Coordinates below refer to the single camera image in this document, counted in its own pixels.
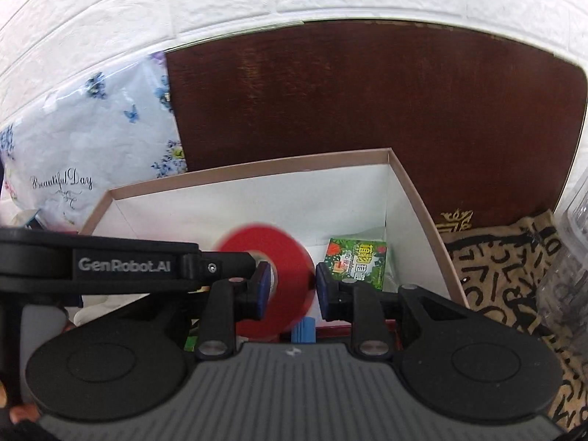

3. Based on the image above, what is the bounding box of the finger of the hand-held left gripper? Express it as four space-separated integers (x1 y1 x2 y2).
198 250 258 290

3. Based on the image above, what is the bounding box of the brown cardboard box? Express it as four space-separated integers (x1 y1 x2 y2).
64 147 470 354

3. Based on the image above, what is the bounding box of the dark wooden headboard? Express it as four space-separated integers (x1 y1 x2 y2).
164 20 588 240

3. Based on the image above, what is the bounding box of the red tape roll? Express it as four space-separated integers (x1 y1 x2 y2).
213 225 319 343

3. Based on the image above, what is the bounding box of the blue marker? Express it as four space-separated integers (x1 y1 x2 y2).
293 316 319 344

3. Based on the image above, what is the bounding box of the letter print tablecloth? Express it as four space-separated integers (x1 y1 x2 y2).
440 208 588 441

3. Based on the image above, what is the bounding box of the floral plastic bag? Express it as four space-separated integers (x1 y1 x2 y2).
0 52 190 236

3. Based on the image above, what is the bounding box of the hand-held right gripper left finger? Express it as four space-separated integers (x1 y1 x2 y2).
138 261 273 361

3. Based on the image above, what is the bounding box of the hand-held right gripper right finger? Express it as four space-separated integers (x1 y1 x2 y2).
315 263 466 360

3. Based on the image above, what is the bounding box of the person's left hand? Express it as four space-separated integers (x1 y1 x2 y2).
0 379 40 426

